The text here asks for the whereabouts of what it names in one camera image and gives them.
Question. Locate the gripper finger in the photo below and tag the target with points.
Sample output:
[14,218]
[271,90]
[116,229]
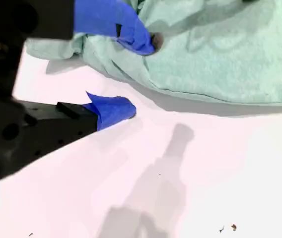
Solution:
[101,17]
[111,111]

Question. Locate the pale green T-shirt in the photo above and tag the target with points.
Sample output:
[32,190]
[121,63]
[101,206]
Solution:
[218,62]

